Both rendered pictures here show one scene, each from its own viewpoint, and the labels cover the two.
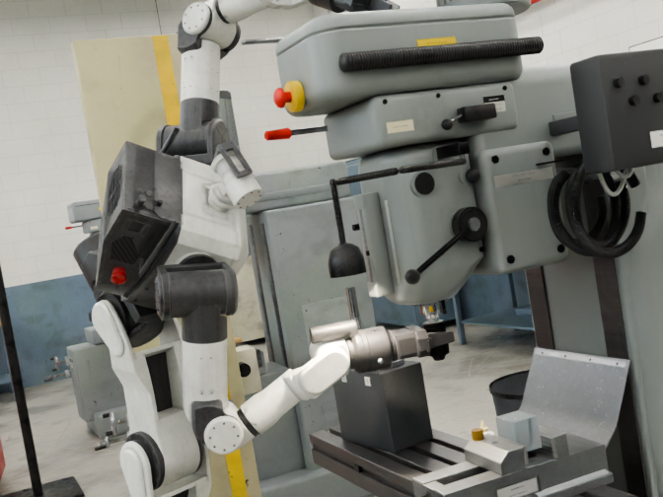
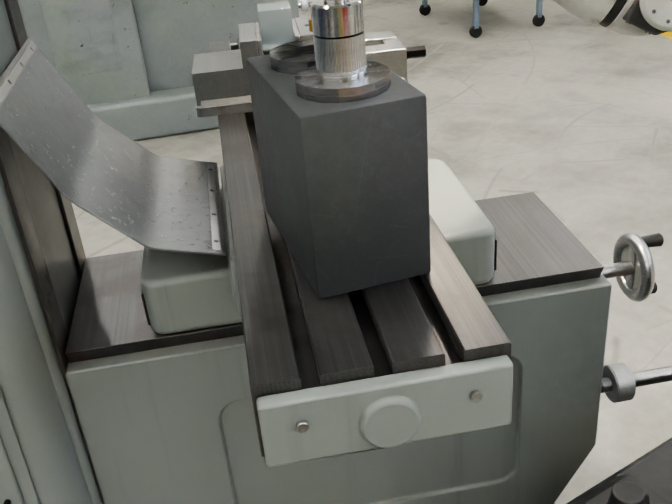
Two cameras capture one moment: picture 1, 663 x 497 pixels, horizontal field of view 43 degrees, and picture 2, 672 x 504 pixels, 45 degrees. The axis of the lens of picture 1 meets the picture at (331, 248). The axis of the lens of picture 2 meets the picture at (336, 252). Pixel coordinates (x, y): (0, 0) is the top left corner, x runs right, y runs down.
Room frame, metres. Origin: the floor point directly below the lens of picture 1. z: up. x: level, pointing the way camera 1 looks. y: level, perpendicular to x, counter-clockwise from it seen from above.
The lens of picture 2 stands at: (2.78, 0.17, 1.37)
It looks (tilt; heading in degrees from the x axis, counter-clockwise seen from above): 29 degrees down; 197
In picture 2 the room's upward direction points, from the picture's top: 5 degrees counter-clockwise
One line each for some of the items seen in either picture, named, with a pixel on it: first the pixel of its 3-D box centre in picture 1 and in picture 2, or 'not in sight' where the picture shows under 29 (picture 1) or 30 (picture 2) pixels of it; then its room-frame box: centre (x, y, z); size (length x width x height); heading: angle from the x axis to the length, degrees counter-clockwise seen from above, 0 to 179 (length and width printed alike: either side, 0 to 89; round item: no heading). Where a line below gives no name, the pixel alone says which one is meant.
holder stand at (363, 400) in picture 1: (379, 398); (334, 155); (2.03, -0.06, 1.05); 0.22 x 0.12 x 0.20; 33
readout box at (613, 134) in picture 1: (633, 110); not in sight; (1.58, -0.60, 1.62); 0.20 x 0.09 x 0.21; 114
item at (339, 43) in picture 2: not in sight; (339, 42); (2.08, -0.03, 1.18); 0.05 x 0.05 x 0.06
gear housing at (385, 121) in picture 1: (419, 121); not in sight; (1.78, -0.23, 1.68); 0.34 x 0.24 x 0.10; 114
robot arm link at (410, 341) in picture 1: (394, 346); not in sight; (1.74, -0.10, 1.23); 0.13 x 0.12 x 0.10; 9
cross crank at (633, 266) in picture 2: not in sight; (613, 270); (1.55, 0.27, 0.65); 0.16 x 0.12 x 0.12; 114
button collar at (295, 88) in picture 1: (294, 96); not in sight; (1.66, 0.02, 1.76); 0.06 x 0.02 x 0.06; 24
